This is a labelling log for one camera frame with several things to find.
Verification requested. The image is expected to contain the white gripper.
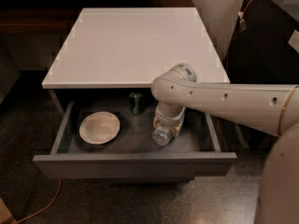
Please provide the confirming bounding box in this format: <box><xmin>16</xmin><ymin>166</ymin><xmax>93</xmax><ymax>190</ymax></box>
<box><xmin>153</xmin><ymin>102</ymin><xmax>185</xmax><ymax>137</ymax></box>

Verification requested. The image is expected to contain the clear plastic water bottle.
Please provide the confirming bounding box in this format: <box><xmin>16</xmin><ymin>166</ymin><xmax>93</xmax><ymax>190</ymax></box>
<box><xmin>152</xmin><ymin>126</ymin><xmax>173</xmax><ymax>147</ymax></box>

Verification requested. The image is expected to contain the grey top drawer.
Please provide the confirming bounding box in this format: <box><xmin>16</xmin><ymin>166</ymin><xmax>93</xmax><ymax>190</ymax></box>
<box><xmin>33</xmin><ymin>94</ymin><xmax>236</xmax><ymax>182</ymax></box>

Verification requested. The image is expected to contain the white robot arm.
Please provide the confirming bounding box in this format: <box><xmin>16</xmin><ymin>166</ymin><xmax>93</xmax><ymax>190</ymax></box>
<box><xmin>151</xmin><ymin>63</ymin><xmax>299</xmax><ymax>224</ymax></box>

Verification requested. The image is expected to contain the grey drawer cabinet white top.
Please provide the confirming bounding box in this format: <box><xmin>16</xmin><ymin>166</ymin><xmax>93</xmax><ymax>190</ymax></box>
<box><xmin>41</xmin><ymin>7</ymin><xmax>231</xmax><ymax>185</ymax></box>

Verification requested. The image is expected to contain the green can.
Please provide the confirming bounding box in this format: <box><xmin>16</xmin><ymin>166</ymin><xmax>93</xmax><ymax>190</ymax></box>
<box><xmin>129</xmin><ymin>92</ymin><xmax>145</xmax><ymax>115</ymax></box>

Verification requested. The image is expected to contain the white bowl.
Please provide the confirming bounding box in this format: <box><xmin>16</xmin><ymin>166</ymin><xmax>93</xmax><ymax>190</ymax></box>
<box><xmin>79</xmin><ymin>111</ymin><xmax>121</xmax><ymax>145</ymax></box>

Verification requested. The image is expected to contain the dark wooden shelf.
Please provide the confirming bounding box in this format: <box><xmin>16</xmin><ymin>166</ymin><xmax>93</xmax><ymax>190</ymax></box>
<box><xmin>0</xmin><ymin>0</ymin><xmax>194</xmax><ymax>35</ymax></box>

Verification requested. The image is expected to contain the orange floor cable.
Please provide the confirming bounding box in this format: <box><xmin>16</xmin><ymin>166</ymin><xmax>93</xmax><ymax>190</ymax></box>
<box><xmin>16</xmin><ymin>179</ymin><xmax>63</xmax><ymax>224</ymax></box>

